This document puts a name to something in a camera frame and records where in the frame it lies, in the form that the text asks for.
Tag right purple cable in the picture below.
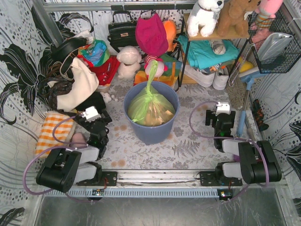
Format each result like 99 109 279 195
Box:
189 100 271 202

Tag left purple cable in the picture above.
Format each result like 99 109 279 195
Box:
23 115 89 202

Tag cream canvas tote bag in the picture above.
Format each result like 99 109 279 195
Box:
47 57 99 112

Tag orange plush toy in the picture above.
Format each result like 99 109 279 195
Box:
163 20 176 52

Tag white plush dog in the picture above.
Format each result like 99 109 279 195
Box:
187 0 224 37

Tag red cloth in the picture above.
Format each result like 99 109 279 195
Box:
83 56 120 86

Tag teal folded cloth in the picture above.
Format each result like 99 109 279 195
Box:
187 40 239 69

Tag black wire basket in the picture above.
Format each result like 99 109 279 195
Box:
248 11 301 74

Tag purple cable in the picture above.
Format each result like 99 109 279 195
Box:
189 100 271 202
23 115 89 202

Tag black leather handbag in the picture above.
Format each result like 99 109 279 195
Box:
107 11 138 53

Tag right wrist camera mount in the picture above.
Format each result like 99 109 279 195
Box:
215 102 231 116

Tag rainbow striped cloth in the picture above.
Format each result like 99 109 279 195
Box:
133 54 182 88

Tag crumpled brown paper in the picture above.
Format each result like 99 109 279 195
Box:
144 104 175 127

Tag green trash bag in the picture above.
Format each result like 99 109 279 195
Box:
127 60 175 127

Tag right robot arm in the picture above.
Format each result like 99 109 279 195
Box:
200 110 282 186

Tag colourful printed cloth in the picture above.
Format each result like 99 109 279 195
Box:
77 40 110 67

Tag grey small plush ball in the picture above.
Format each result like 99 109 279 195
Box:
210 40 226 55

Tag white sneaker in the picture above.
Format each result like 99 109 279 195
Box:
212 67 229 90

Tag silver foil pouch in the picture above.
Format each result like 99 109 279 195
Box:
257 32 293 61

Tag white fluffy plush lamb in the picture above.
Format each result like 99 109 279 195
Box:
117 46 142 79

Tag pink plush toy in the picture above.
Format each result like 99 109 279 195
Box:
254 0 283 28

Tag pink white plush doll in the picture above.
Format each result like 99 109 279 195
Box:
144 55 168 79

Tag pink glasses case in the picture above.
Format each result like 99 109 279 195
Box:
71 133 87 146

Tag orange checked towel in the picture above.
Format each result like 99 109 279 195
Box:
35 111 77 156

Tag brown teddy bear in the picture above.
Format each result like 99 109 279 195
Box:
217 0 261 37

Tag blue-grey trash bin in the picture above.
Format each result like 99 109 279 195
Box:
123 81 180 145

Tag magenta cloth bag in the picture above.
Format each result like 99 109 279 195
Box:
135 13 168 57

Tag black hat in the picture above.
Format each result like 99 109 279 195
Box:
50 37 88 62

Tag metal mounting rail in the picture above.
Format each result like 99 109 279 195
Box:
44 169 287 203

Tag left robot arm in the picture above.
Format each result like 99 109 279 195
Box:
35 107 112 193

